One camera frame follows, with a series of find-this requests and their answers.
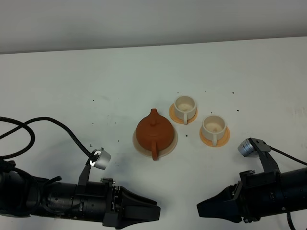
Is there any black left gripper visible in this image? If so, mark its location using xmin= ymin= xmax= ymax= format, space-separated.
xmin=74 ymin=178 xmax=160 ymax=229

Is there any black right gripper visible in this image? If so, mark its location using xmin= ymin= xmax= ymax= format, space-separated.
xmin=197 ymin=170 xmax=282 ymax=223

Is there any brown clay teapot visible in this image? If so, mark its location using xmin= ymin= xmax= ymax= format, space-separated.
xmin=135 ymin=108 xmax=175 ymax=161

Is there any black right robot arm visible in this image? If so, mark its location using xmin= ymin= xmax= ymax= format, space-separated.
xmin=197 ymin=168 xmax=307 ymax=223

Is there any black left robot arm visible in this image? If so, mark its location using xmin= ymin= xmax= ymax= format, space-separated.
xmin=0 ymin=161 xmax=161 ymax=230

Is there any beige round teapot coaster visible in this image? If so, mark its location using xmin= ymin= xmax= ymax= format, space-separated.
xmin=132 ymin=129 xmax=178 ymax=158

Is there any orange saucer near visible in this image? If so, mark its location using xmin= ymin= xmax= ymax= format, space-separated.
xmin=199 ymin=127 xmax=231 ymax=148

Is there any orange saucer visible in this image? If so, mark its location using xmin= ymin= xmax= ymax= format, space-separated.
xmin=169 ymin=104 xmax=198 ymax=124
xmin=199 ymin=127 xmax=231 ymax=148

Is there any white teacup near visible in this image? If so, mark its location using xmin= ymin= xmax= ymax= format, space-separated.
xmin=201 ymin=115 xmax=227 ymax=147

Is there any white teacup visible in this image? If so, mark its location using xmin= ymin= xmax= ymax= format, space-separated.
xmin=174 ymin=95 xmax=196 ymax=125
xmin=201 ymin=115 xmax=227 ymax=147

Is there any orange saucer far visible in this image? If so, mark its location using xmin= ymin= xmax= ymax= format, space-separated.
xmin=169 ymin=104 xmax=198 ymax=124

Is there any white teacup far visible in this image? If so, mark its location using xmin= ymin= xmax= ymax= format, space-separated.
xmin=174 ymin=95 xmax=196 ymax=125

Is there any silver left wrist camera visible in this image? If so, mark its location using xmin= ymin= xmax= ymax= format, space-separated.
xmin=89 ymin=148 xmax=111 ymax=170

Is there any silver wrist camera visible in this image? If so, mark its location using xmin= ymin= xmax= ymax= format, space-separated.
xmin=237 ymin=138 xmax=258 ymax=157
xmin=89 ymin=148 xmax=111 ymax=170

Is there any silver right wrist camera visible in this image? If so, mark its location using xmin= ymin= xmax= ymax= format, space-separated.
xmin=237 ymin=138 xmax=258 ymax=157

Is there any black right camera cable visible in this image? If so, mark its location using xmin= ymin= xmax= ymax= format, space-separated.
xmin=268 ymin=146 xmax=307 ymax=166

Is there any black braided left cable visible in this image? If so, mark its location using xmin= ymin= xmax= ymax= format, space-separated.
xmin=0 ymin=116 xmax=99 ymax=166

